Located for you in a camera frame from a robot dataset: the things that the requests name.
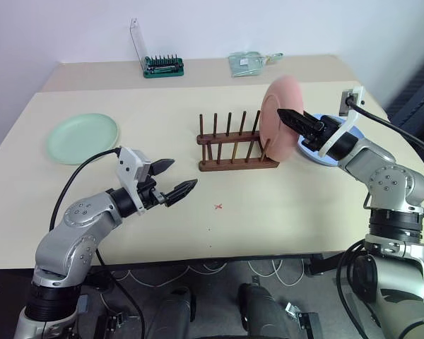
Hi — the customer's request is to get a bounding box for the dark rounded robot leg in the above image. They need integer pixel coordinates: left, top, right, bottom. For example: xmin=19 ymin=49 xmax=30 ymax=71
xmin=151 ymin=286 xmax=196 ymax=339
xmin=237 ymin=282 xmax=295 ymax=339

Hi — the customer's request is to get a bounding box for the white floor cable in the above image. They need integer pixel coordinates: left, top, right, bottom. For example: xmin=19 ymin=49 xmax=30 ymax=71
xmin=126 ymin=258 xmax=307 ymax=287

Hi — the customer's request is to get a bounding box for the blue plate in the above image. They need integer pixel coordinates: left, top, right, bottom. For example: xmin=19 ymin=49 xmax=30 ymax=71
xmin=295 ymin=113 xmax=365 ymax=168

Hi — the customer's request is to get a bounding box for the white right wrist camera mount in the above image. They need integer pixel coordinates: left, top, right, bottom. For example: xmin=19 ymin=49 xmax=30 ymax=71
xmin=319 ymin=85 xmax=367 ymax=157

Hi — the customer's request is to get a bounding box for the green plate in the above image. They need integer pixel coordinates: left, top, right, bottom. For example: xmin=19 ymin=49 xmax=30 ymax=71
xmin=45 ymin=112 xmax=122 ymax=167

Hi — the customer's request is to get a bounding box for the clear plastic bag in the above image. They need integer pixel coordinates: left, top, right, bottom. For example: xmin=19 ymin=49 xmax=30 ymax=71
xmin=228 ymin=51 xmax=285 ymax=78

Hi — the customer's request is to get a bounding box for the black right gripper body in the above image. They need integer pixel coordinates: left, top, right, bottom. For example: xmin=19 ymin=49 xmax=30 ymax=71
xmin=296 ymin=114 xmax=344 ymax=153

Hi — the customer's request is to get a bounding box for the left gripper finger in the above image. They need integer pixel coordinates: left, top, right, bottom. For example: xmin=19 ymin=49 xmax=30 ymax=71
xmin=163 ymin=178 xmax=199 ymax=208
xmin=151 ymin=158 xmax=177 ymax=177

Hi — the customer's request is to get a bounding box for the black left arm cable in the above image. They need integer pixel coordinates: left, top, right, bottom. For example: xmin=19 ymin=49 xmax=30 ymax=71
xmin=50 ymin=148 xmax=144 ymax=339

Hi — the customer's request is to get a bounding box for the pink plate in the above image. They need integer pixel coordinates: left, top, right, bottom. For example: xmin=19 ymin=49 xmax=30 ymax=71
xmin=260 ymin=74 xmax=305 ymax=164

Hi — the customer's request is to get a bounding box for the wooden dish rack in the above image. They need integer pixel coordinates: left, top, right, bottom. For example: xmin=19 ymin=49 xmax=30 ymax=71
xmin=196 ymin=109 xmax=281 ymax=173

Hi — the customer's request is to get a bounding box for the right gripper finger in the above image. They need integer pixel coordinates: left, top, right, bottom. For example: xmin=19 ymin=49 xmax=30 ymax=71
xmin=276 ymin=108 xmax=323 ymax=138

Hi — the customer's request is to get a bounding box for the black table frame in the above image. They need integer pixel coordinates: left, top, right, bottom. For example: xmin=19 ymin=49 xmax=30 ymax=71
xmin=81 ymin=251 xmax=343 ymax=280

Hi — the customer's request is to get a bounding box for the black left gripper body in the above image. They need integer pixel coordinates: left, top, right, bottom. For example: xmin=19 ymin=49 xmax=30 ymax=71
xmin=137 ymin=175 xmax=170 ymax=211

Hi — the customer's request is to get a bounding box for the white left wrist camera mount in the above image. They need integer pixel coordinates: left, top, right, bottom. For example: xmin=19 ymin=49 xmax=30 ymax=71
xmin=115 ymin=145 xmax=153 ymax=216

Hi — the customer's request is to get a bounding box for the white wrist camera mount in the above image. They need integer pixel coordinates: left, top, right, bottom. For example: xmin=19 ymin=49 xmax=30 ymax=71
xmin=115 ymin=145 xmax=153 ymax=216
xmin=319 ymin=85 xmax=367 ymax=157

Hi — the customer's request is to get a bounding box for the green screwdriver bit set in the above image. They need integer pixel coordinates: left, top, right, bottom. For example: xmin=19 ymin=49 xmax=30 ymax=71
xmin=129 ymin=17 xmax=186 ymax=80

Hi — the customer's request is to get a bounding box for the dark ribbed object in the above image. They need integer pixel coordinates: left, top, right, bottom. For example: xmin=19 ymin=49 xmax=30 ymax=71
xmin=388 ymin=52 xmax=424 ymax=125

